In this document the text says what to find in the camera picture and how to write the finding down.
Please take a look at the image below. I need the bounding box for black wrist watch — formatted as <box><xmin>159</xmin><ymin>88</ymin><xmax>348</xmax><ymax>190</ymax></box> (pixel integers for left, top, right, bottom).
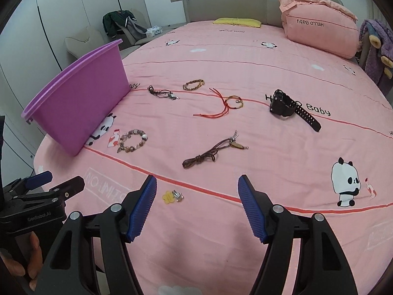
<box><xmin>269</xmin><ymin>89</ymin><xmax>322</xmax><ymax>132</ymax></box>

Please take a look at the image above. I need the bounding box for black cord necklace with charm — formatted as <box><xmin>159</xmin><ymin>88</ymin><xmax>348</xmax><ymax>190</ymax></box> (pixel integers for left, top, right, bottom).
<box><xmin>147</xmin><ymin>85</ymin><xmax>180</xmax><ymax>101</ymax></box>

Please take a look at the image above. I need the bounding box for red string bracelet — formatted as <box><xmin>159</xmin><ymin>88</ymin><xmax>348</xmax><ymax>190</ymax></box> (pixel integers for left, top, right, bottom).
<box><xmin>192</xmin><ymin>87</ymin><xmax>244</xmax><ymax>119</ymax></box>

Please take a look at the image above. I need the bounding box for person's left hand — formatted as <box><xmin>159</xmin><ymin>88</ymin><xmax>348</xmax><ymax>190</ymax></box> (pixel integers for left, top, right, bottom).
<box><xmin>1</xmin><ymin>232</ymin><xmax>43</xmax><ymax>294</ymax></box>

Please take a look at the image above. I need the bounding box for purple plastic basin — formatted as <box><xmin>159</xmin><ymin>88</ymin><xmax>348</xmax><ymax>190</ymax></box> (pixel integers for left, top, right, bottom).
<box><xmin>21</xmin><ymin>39</ymin><xmax>130</xmax><ymax>156</ymax></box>

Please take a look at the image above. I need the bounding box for yellow flower hair clip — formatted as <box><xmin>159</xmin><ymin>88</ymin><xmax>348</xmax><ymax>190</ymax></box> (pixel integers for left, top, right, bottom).
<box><xmin>162</xmin><ymin>190</ymin><xmax>184</xmax><ymax>205</ymax></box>

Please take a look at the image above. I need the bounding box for white wardrobe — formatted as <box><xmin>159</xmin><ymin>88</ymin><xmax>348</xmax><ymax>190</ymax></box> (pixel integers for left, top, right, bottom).
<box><xmin>1</xmin><ymin>0</ymin><xmax>150</xmax><ymax>180</ymax></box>

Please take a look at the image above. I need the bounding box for beige front chair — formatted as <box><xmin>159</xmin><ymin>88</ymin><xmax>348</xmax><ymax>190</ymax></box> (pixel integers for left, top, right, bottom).
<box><xmin>64</xmin><ymin>26</ymin><xmax>105</xmax><ymax>64</ymax></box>

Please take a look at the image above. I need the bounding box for beige chair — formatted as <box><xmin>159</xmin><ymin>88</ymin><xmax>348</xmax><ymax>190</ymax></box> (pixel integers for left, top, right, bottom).
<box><xmin>117</xmin><ymin>11</ymin><xmax>154</xmax><ymax>46</ymax></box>
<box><xmin>64</xmin><ymin>26</ymin><xmax>105</xmax><ymax>64</ymax></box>

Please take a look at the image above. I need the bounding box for dark green jacket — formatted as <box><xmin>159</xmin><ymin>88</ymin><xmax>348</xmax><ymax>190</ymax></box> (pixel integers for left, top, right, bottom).
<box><xmin>102</xmin><ymin>10</ymin><xmax>135</xmax><ymax>37</ymax></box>

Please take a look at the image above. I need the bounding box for pink bedspread with pandas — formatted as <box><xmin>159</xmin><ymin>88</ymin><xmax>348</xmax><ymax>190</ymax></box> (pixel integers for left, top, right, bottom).
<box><xmin>34</xmin><ymin>21</ymin><xmax>392</xmax><ymax>294</ymax></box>

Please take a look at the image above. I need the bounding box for grey backpack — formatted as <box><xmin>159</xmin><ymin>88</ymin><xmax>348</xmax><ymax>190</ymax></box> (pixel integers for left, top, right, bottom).
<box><xmin>126</xmin><ymin>17</ymin><xmax>147</xmax><ymax>39</ymax></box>

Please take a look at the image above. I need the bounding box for tissue pack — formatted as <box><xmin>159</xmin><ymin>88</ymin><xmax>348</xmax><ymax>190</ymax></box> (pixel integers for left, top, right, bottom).
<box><xmin>145</xmin><ymin>25</ymin><xmax>163</xmax><ymax>37</ymax></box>

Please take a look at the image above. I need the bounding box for beige rear chair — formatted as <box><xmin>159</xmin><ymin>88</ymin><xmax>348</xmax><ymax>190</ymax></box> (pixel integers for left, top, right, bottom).
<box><xmin>117</xmin><ymin>11</ymin><xmax>154</xmax><ymax>46</ymax></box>

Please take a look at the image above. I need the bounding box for purple plush blanket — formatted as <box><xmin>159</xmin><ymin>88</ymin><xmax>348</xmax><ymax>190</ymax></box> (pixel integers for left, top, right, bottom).
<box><xmin>359</xmin><ymin>19</ymin><xmax>392</xmax><ymax>96</ymax></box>

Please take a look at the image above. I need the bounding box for pink pillow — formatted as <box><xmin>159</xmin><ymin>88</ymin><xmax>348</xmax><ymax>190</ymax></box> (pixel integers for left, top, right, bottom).
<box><xmin>279</xmin><ymin>0</ymin><xmax>359</xmax><ymax>59</ymax></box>

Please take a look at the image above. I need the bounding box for yellow small pillow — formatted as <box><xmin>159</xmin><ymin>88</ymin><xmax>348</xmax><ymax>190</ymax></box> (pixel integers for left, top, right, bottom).
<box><xmin>213</xmin><ymin>17</ymin><xmax>262</xmax><ymax>28</ymax></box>

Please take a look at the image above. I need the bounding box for stone bead bracelet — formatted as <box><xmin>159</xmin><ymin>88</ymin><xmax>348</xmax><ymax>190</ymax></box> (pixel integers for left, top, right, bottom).
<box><xmin>116</xmin><ymin>128</ymin><xmax>149</xmax><ymax>155</ymax></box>

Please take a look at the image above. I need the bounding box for brown cord necklace pendant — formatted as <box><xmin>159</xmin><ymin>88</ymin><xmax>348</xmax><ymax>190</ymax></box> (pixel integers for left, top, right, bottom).
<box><xmin>182</xmin><ymin>131</ymin><xmax>249</xmax><ymax>169</ymax></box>

